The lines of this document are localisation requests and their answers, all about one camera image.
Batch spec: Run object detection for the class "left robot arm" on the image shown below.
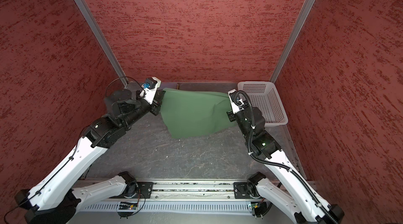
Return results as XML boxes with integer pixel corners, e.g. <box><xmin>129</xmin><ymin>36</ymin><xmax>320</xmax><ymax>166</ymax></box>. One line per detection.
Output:
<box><xmin>15</xmin><ymin>88</ymin><xmax>165</xmax><ymax>224</ymax></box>

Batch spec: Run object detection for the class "small circuit board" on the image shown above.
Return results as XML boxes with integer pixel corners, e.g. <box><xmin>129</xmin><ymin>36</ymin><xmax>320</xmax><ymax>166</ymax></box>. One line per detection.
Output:
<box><xmin>249</xmin><ymin>202</ymin><xmax>267</xmax><ymax>212</ymax></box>
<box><xmin>118</xmin><ymin>202</ymin><xmax>139</xmax><ymax>211</ymax></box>

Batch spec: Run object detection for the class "right corner aluminium post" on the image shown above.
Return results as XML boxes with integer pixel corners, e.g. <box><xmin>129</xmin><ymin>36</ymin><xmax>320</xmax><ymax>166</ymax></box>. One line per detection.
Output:
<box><xmin>270</xmin><ymin>0</ymin><xmax>316</xmax><ymax>82</ymax></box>

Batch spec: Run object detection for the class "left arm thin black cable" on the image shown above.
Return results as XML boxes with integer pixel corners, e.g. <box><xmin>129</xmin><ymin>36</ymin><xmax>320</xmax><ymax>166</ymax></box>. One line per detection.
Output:
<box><xmin>2</xmin><ymin>76</ymin><xmax>149</xmax><ymax>224</ymax></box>

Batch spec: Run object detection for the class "corner aluminium post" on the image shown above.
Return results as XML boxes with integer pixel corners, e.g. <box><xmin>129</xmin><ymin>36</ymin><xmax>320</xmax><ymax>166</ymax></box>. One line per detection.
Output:
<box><xmin>270</xmin><ymin>0</ymin><xmax>316</xmax><ymax>82</ymax></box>
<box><xmin>74</xmin><ymin>0</ymin><xmax>129</xmax><ymax>86</ymax></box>

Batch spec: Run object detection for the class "white plastic basket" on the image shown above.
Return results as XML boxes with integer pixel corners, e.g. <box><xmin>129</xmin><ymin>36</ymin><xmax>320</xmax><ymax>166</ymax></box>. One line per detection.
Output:
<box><xmin>237</xmin><ymin>81</ymin><xmax>289</xmax><ymax>127</ymax></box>

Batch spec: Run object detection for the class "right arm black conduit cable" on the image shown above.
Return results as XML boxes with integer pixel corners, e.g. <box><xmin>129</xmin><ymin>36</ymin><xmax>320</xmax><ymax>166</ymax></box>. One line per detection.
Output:
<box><xmin>234</xmin><ymin>90</ymin><xmax>341</xmax><ymax>224</ymax></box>

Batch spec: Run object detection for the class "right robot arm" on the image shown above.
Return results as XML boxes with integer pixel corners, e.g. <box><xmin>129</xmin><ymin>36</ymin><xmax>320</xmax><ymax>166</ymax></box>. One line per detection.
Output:
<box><xmin>227</xmin><ymin>107</ymin><xmax>344</xmax><ymax>224</ymax></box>

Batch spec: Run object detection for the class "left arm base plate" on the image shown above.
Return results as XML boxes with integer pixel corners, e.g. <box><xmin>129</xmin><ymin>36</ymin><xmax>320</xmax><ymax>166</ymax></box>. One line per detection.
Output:
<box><xmin>111</xmin><ymin>182</ymin><xmax>154</xmax><ymax>200</ymax></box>

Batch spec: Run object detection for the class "green skirt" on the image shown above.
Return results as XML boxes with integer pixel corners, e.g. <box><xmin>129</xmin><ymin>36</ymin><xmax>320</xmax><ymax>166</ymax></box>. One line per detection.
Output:
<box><xmin>160</xmin><ymin>88</ymin><xmax>236</xmax><ymax>139</ymax></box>

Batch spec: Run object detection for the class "left small circuit board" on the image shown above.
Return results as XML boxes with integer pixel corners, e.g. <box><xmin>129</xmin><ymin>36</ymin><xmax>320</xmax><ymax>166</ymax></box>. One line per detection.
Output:
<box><xmin>118</xmin><ymin>202</ymin><xmax>139</xmax><ymax>211</ymax></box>

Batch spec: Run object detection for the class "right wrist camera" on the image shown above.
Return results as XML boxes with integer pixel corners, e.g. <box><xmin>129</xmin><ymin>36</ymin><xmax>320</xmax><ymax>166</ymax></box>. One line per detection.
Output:
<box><xmin>228</xmin><ymin>89</ymin><xmax>245</xmax><ymax>114</ymax></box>

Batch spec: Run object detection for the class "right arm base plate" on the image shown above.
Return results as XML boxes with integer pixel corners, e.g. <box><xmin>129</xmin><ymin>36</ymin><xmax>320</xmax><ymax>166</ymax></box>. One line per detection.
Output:
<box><xmin>233</xmin><ymin>182</ymin><xmax>262</xmax><ymax>199</ymax></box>

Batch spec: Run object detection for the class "right small circuit board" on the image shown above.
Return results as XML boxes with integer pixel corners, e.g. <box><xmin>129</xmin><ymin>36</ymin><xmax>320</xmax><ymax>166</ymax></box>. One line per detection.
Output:
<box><xmin>249</xmin><ymin>202</ymin><xmax>267</xmax><ymax>212</ymax></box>

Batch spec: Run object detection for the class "aluminium front rail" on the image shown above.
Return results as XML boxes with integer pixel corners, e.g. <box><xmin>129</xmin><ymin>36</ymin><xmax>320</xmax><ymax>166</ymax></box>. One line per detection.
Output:
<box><xmin>62</xmin><ymin>179</ymin><xmax>322</xmax><ymax>203</ymax></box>

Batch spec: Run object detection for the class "left corner aluminium post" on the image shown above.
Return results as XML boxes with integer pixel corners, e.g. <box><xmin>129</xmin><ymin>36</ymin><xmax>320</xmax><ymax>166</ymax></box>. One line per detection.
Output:
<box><xmin>74</xmin><ymin>0</ymin><xmax>129</xmax><ymax>86</ymax></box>

